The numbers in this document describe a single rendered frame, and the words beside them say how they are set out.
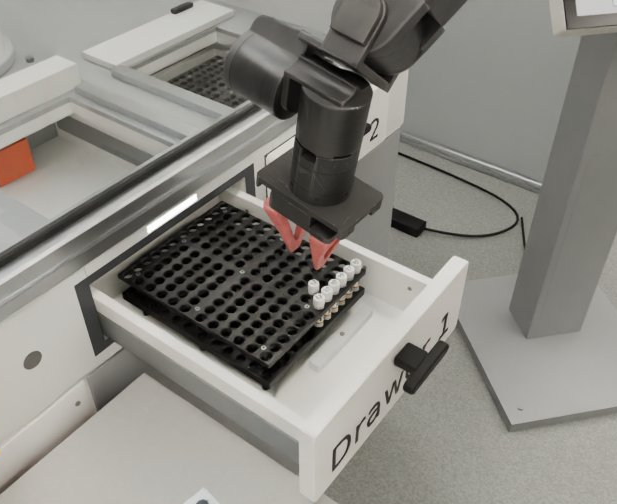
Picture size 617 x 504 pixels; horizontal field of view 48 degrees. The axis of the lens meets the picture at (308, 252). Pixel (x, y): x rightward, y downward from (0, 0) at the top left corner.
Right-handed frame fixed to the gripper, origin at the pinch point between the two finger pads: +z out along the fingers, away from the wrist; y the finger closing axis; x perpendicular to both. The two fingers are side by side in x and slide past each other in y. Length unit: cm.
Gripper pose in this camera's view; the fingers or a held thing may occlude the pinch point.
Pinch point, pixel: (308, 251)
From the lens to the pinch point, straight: 69.5
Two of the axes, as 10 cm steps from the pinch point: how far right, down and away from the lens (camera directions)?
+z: -1.2, 6.7, 7.3
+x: -6.2, 5.3, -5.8
